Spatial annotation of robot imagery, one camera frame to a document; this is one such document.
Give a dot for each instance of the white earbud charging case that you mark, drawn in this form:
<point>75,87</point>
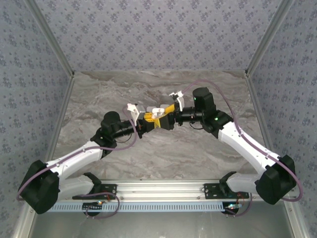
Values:
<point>158,112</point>

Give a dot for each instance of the small black circuit board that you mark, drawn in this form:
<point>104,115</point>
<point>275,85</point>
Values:
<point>231,209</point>
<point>91,205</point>

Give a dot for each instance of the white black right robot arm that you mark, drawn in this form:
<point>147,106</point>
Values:
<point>275,183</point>

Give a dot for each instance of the aluminium table side rail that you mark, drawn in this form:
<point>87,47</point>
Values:
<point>255,99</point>
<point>64,99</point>

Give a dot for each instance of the wide aluminium mounting rail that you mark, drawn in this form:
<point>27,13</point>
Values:
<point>161,189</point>

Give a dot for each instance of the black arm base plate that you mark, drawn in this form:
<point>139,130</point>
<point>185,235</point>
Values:
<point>113,189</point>
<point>210,194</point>

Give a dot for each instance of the grey metal lower panel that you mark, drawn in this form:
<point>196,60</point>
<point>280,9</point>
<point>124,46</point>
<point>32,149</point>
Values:
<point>161,225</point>

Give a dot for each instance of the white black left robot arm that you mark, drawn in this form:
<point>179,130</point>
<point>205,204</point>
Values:
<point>37,188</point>

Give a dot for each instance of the aluminium lower frame post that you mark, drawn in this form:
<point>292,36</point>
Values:
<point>298,223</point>
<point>21,231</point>

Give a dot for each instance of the aluminium corner post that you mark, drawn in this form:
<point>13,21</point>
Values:
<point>52,37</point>
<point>268,37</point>

